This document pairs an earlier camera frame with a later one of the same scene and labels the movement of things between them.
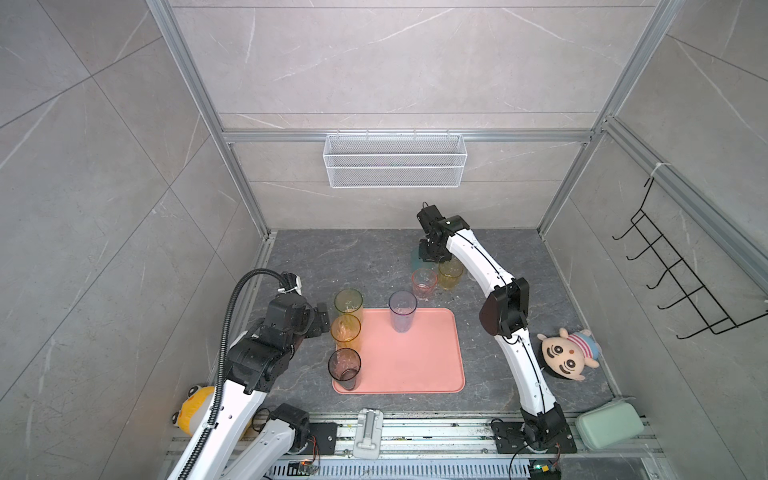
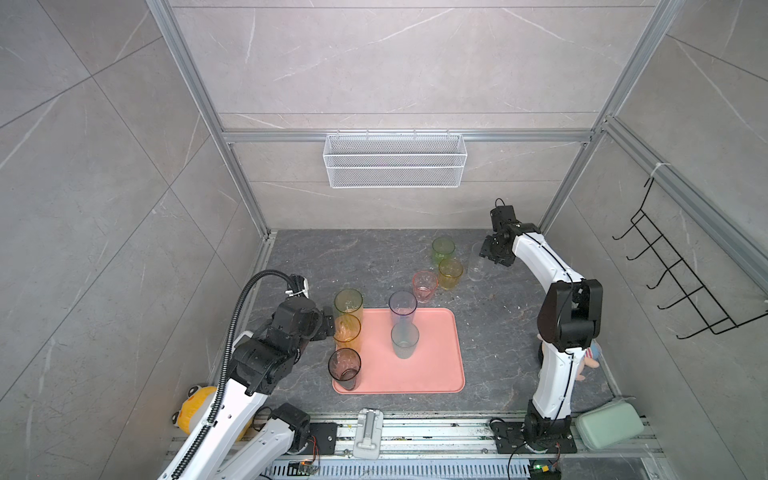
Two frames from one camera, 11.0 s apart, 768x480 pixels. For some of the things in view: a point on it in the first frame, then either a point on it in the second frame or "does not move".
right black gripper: (422, 251) to (486, 251)
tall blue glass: (402, 305) does not move
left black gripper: (316, 318) does not move
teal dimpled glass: (415, 262) to (404, 337)
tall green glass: (348, 301) does not move
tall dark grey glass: (343, 366) does not move
